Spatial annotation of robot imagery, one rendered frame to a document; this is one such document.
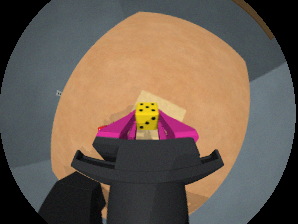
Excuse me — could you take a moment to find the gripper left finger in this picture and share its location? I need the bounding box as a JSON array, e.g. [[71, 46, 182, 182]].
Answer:
[[96, 109, 137, 140]]

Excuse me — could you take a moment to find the beige square mat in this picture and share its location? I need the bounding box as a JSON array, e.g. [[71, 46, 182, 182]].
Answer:
[[131, 90, 186, 140]]

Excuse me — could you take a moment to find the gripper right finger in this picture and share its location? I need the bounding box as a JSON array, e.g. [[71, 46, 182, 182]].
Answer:
[[158, 109, 199, 143]]

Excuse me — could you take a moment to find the yellow die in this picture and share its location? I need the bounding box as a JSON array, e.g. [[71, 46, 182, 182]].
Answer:
[[135, 102, 159, 130]]

